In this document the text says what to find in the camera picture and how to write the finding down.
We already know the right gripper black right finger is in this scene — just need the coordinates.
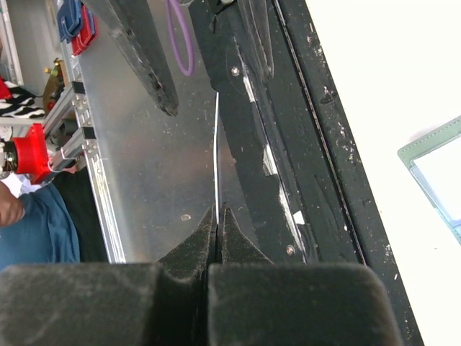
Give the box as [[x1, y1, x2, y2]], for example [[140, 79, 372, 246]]
[[207, 209, 403, 345]]

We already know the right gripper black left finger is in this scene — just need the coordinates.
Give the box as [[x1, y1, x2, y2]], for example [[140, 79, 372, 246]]
[[1, 209, 216, 345]]

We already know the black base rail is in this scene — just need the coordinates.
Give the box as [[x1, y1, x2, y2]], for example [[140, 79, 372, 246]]
[[189, 1, 423, 345]]

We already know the sage green card holder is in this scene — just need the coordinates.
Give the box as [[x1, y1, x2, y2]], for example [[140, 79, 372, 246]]
[[398, 117, 460, 241]]

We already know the blue cloth background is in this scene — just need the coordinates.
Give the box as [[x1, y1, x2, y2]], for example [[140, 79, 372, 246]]
[[1, 183, 81, 269]]

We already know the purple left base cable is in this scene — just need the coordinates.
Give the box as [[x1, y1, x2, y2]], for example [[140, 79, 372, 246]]
[[165, 0, 196, 77]]

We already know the blue storage bin background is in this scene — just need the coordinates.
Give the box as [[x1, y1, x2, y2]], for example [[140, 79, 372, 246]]
[[56, 1, 97, 45]]

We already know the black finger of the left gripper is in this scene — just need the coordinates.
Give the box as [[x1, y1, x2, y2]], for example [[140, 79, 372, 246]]
[[84, 0, 179, 116]]

